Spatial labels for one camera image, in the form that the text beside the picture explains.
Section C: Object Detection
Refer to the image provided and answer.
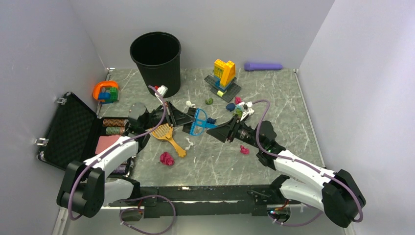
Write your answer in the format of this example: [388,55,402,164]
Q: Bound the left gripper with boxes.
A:
[142,100,195,130]

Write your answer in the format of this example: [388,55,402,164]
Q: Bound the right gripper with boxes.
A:
[207,114,264,149]

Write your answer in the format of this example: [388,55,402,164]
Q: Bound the yellow slotted scoop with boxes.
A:
[151,123,186,158]

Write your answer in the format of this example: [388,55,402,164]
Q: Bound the blue hand brush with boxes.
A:
[182,108,216,136]

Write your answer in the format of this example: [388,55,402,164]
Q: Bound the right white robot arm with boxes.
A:
[207,117,367,228]

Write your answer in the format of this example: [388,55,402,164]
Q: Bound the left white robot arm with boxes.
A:
[56,101,195,218]

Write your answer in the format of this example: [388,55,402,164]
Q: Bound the dark blue paper scrap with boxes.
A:
[206,117,216,125]

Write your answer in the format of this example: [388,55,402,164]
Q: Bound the dark blue paper ball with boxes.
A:
[226,103,236,112]

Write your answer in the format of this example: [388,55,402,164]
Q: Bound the white twisted paper scrap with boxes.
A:
[184,137,194,150]

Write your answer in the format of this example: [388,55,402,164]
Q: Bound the far magenta paper scrap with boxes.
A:
[234,96,242,104]

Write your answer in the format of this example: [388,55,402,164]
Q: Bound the small green paper scrap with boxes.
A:
[205,97,213,105]

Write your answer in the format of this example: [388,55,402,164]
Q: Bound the large magenta paper scrap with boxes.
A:
[160,152,175,166]

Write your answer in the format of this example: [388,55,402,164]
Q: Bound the yellow toy brick tower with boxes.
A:
[204,59,242,103]

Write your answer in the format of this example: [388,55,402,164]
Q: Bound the black plastic bucket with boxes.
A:
[129,31,182,98]

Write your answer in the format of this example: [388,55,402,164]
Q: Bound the purple cylinder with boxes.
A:
[243,62,283,71]

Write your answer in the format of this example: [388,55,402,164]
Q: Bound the pink playing cards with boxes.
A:
[95,135,121,155]

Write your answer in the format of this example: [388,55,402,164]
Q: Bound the black poker chip case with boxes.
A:
[35,92,128,170]

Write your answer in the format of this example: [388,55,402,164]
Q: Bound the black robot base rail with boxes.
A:
[109,185,287,218]

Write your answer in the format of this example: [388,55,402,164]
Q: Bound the orange ring toy blocks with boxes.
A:
[92,81,120,104]

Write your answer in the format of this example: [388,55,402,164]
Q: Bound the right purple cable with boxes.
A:
[251,98,365,228]

